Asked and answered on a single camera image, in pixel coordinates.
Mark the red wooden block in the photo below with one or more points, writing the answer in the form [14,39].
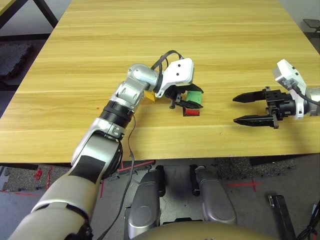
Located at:
[192,112]

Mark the tan robot torso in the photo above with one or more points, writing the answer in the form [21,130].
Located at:
[200,232]

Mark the black metal table leg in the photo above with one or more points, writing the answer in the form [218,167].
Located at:
[46,13]

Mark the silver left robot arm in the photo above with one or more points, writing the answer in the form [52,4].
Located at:
[130,92]

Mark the black square marker pad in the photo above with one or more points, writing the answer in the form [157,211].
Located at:
[184,113]

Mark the black foam floor mat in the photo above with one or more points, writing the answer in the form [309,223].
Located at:
[12,60]

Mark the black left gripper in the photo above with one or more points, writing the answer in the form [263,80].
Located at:
[172,92]

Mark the yellow wooden block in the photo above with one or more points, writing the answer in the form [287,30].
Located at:
[150,96]

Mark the grey robot leg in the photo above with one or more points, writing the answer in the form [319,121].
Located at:
[145,200]
[217,200]

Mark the black floor plate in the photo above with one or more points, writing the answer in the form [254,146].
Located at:
[281,215]

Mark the red tape cross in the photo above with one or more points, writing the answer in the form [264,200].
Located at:
[253,184]

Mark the green wooden block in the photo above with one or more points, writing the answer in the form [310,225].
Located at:
[195,97]

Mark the grey right robot leg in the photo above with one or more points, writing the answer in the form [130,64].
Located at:
[217,200]

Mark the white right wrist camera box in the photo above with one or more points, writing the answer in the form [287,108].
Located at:
[287,72]

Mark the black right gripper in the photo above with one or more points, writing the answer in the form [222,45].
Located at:
[277,100]

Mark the grey left robot leg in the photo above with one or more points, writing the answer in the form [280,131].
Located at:
[145,200]

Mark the speckled foam floor mat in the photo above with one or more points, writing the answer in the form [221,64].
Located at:
[25,177]
[237,167]

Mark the yellow side table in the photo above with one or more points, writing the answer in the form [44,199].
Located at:
[3,5]

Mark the black stand with tray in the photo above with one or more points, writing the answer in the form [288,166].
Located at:
[312,23]

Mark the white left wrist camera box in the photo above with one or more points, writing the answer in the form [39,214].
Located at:
[178,72]

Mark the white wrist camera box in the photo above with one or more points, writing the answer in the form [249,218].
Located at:
[287,72]
[178,72]

